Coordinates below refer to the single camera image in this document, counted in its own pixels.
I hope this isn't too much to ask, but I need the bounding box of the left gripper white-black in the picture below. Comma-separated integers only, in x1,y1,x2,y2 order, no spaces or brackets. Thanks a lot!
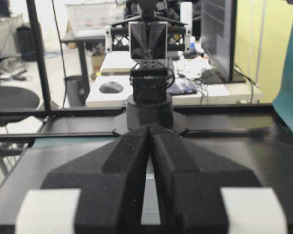
105,20,191,59

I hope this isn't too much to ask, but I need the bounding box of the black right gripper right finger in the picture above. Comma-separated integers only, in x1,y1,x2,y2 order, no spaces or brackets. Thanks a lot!
150,124,288,234

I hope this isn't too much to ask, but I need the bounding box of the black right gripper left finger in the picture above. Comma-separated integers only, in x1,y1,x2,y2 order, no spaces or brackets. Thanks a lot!
15,123,151,234

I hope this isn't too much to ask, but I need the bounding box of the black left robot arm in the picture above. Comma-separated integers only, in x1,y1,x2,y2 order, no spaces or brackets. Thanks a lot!
15,18,192,234

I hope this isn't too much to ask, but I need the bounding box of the white desk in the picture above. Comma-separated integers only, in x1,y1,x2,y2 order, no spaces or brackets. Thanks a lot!
86,52,262,108

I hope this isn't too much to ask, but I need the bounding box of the black computer mouse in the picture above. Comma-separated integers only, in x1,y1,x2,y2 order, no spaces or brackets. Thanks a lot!
99,81,124,94

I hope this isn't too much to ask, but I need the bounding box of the black computer monitor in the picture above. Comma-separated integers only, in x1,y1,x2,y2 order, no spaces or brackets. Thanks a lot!
201,0,245,83

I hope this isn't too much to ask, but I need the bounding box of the black round stool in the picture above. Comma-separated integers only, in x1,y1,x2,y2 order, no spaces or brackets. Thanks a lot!
0,86,40,127

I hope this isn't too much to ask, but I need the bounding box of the black hanging cable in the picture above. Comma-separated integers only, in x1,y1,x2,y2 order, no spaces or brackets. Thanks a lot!
50,0,68,108

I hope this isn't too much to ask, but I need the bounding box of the black vertical frame post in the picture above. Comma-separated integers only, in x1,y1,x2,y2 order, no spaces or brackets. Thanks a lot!
26,0,51,112

